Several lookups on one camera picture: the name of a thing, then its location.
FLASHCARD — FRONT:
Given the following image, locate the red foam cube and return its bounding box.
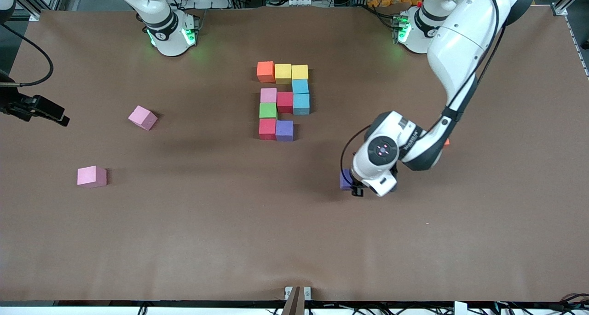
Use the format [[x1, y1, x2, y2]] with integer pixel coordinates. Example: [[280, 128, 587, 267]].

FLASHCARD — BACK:
[[277, 92, 294, 114], [259, 118, 277, 140]]

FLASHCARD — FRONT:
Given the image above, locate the brown paper table cover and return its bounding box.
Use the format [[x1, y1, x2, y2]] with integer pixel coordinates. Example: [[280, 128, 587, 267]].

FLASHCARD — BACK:
[[0, 6, 589, 303]]

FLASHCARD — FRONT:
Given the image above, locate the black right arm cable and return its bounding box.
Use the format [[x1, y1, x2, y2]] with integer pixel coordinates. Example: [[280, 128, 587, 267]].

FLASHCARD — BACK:
[[0, 24, 54, 88]]

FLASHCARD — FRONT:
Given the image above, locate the aluminium frame post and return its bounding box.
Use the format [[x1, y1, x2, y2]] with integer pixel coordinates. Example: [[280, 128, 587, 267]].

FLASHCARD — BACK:
[[536, 0, 589, 17], [14, 0, 69, 22]]

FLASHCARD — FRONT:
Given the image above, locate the silver mounting bracket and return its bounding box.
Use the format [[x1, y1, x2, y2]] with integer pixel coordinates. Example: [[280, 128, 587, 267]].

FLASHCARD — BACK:
[[284, 286, 312, 302]]

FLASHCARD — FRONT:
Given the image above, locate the grey camera pole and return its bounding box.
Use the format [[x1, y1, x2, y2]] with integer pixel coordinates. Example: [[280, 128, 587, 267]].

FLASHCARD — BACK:
[[281, 286, 305, 315]]

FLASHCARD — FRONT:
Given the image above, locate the aluminium side rail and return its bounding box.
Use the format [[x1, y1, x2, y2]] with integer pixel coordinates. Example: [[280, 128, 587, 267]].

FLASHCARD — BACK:
[[564, 15, 589, 80]]

